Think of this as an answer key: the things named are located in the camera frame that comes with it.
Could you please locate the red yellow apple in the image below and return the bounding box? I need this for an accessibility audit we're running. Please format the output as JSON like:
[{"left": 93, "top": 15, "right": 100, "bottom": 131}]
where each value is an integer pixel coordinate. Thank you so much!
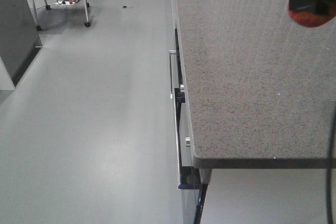
[{"left": 288, "top": 2, "right": 335, "bottom": 28}]

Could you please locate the grey speckled kitchen counter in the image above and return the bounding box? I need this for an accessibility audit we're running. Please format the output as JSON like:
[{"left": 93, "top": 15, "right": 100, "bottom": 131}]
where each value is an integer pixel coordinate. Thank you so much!
[{"left": 169, "top": 0, "right": 336, "bottom": 224}]

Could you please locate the white power strip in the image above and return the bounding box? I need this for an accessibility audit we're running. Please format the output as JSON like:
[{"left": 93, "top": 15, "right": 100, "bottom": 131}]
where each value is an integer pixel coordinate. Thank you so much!
[{"left": 57, "top": 0, "right": 76, "bottom": 6}]

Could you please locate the grey cabinet panel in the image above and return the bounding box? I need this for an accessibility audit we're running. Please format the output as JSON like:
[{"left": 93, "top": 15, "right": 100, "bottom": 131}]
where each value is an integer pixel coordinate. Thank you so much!
[{"left": 1, "top": 0, "right": 41, "bottom": 91}]

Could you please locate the chrome drawer handle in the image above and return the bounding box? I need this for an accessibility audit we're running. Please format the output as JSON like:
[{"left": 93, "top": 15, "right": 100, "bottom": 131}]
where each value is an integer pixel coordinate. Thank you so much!
[{"left": 169, "top": 50, "right": 178, "bottom": 99}]

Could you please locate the black cable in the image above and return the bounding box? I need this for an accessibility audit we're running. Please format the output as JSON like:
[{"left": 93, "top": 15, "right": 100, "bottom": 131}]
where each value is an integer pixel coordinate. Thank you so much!
[{"left": 325, "top": 108, "right": 336, "bottom": 224}]

